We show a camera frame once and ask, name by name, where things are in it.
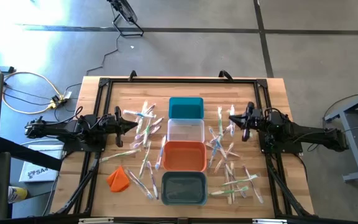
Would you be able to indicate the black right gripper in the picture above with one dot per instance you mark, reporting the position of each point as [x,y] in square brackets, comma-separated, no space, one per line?
[248,132]

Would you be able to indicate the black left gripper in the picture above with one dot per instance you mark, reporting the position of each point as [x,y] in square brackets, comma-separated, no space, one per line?
[119,130]

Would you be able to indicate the blue toothbrush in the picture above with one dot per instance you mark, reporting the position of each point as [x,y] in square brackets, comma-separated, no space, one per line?
[132,113]
[213,135]
[213,157]
[161,152]
[138,183]

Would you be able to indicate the grey toothbrush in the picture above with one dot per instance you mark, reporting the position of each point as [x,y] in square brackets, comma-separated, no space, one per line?
[241,191]

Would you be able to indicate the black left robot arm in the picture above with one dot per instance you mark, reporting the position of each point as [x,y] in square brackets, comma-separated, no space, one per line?
[57,127]

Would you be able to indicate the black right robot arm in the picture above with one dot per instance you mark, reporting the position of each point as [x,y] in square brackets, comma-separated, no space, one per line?
[306,132]

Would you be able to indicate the black table clamp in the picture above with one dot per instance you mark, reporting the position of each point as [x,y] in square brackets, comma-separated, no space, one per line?
[132,75]
[225,74]

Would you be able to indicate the clear plastic bin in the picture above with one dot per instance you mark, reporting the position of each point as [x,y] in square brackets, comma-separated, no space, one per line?
[186,130]

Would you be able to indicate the blue plastic bin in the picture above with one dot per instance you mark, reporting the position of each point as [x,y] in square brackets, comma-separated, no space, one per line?
[186,109]

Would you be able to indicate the orange folded cloth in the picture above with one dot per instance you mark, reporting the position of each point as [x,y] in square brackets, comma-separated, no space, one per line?
[118,182]

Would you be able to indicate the orange plastic bin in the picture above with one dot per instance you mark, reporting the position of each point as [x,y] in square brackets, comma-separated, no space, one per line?
[184,157]

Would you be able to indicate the yellow power plug splitter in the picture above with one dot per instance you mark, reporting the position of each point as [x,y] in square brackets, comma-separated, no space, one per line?
[56,101]

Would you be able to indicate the dark grey plastic bin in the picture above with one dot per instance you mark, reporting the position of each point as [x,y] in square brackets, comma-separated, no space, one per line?
[183,188]

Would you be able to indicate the white printed cardboard box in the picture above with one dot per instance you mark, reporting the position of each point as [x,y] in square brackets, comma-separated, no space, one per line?
[40,163]

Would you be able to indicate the black desk beam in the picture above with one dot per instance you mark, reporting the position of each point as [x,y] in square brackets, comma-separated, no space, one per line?
[26,152]

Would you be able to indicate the black floor fan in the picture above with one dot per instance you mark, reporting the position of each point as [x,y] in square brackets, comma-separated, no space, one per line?
[124,11]

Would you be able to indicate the yellow white can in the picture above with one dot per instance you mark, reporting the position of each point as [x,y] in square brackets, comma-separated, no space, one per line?
[17,194]

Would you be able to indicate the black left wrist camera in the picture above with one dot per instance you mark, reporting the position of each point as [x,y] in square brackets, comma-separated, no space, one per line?
[110,121]

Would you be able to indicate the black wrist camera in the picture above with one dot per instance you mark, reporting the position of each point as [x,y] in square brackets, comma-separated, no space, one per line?
[258,117]
[110,121]

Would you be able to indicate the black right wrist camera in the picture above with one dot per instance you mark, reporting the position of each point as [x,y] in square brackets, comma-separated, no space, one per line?
[258,117]

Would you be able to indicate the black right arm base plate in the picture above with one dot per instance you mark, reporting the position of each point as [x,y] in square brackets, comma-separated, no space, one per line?
[287,148]

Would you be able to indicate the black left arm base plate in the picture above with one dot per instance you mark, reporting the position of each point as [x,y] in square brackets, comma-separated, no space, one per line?
[73,146]

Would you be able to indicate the silver bracket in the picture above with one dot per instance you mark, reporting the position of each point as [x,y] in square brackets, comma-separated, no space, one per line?
[269,221]
[95,221]

